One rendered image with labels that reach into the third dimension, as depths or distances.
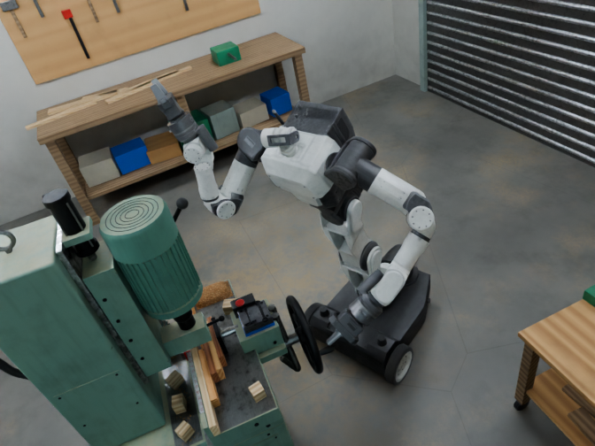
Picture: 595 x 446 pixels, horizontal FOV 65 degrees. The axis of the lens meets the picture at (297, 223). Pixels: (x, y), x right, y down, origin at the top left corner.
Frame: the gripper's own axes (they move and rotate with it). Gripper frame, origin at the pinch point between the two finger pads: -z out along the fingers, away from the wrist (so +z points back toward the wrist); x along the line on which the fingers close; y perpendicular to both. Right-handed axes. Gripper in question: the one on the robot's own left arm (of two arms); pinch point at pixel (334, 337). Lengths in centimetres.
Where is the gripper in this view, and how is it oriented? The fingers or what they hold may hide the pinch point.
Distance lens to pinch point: 161.1
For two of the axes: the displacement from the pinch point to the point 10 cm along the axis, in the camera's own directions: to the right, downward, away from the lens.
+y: -1.1, 1.1, -9.9
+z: 7.1, -6.9, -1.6
